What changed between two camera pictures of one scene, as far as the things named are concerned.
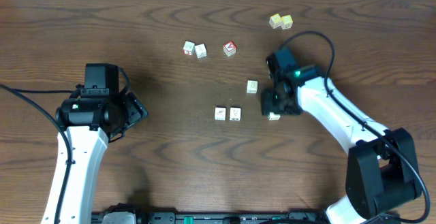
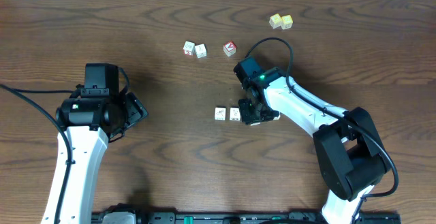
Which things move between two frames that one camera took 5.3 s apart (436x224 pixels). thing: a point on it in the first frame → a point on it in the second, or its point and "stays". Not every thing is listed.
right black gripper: [268, 105] → [248, 118]
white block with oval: [235, 114] stays
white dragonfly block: [220, 113] stays
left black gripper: [137, 109] stays
